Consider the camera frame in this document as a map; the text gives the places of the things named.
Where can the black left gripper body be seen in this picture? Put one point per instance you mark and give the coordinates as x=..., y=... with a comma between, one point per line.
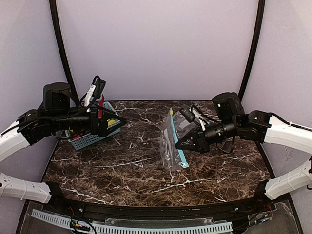
x=95, y=122

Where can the dark red toy food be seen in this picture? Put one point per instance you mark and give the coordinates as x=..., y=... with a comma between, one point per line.
x=74, y=135

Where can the grey slotted cable duct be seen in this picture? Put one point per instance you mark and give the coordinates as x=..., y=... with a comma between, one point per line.
x=125, y=226

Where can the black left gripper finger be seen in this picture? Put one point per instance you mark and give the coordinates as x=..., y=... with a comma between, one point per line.
x=109, y=129
x=109, y=114

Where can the black corner post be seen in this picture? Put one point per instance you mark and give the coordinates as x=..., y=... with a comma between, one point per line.
x=61, y=50
x=253, y=48

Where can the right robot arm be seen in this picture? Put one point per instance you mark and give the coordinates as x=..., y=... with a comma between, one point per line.
x=257, y=126

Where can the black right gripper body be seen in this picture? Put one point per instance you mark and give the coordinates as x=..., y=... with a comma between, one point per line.
x=202, y=139

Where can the red toy chili pepper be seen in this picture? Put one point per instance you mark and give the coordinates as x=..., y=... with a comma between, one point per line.
x=101, y=103

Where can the blue perforated plastic basket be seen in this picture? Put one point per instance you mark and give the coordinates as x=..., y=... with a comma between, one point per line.
x=89, y=139

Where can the right black corner post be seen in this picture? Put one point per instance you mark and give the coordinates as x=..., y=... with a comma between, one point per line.
x=253, y=48

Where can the left black corner post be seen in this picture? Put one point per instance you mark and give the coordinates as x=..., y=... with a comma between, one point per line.
x=61, y=50

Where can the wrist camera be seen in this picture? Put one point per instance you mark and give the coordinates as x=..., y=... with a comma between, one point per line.
x=94, y=93
x=189, y=116

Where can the yellow toy food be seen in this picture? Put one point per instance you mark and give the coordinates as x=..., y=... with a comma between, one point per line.
x=111, y=122

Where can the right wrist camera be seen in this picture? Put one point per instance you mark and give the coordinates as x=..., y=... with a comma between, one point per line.
x=189, y=116

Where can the black front table rail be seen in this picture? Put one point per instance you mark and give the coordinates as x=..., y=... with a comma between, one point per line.
x=94, y=211

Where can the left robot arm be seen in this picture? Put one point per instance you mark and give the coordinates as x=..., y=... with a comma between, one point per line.
x=59, y=111

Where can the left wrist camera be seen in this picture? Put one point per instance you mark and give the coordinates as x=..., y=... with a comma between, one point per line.
x=94, y=93

